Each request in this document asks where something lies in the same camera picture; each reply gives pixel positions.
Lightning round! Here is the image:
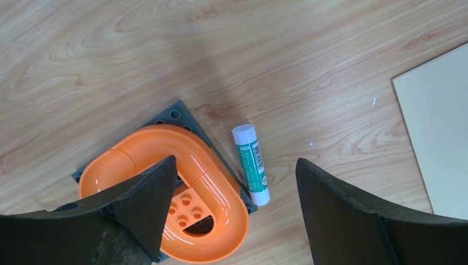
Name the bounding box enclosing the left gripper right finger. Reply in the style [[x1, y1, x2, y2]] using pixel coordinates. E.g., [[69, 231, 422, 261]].
[[295, 158, 467, 264]]

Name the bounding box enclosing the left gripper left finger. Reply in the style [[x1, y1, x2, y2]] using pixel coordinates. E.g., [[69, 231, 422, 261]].
[[1, 156, 178, 264]]

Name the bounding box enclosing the white green glue stick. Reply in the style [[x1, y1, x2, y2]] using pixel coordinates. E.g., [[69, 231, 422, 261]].
[[232, 124, 270, 206]]

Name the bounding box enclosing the brown paper envelope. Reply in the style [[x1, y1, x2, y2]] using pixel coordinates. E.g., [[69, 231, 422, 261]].
[[392, 44, 467, 219]]

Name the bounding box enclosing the orange toy brick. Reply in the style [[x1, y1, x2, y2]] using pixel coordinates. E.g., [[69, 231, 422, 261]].
[[166, 184, 214, 234]]

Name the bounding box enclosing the orange toy track loop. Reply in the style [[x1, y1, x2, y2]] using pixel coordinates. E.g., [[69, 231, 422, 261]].
[[78, 124, 251, 265]]

